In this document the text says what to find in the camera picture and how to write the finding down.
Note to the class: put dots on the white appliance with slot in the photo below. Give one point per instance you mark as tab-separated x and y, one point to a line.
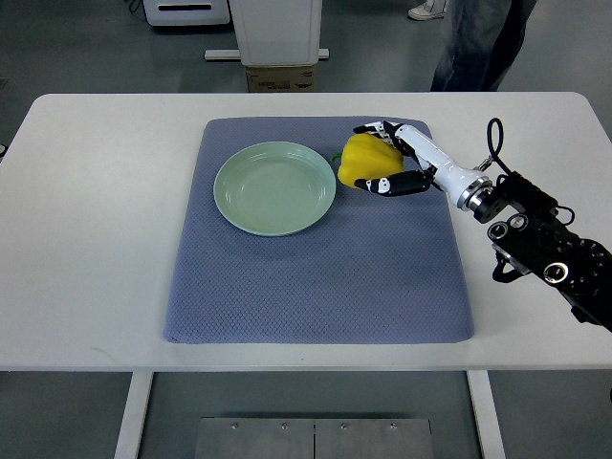
159	13

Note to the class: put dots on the blue textured mat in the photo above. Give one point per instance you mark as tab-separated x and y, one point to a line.
372	270

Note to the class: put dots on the white table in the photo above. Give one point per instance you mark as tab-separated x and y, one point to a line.
93	198

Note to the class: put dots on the light green plate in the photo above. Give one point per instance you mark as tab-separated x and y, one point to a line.
274	188

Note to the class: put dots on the cardboard box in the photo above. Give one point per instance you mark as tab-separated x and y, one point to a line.
281	79

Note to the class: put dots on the yellow bell pepper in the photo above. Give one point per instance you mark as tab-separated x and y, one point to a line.
367	157

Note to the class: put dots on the white pedestal column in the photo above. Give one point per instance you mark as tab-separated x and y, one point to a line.
274	33

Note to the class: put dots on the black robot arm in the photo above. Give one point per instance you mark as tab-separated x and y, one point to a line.
528	238

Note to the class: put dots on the metal base plate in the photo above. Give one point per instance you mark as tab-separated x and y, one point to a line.
314	438

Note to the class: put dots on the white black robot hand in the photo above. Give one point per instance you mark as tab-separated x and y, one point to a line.
466	188

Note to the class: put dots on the person in jeans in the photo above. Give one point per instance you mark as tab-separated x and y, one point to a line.
481	42

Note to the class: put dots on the white sneaker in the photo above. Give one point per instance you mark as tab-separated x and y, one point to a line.
429	10

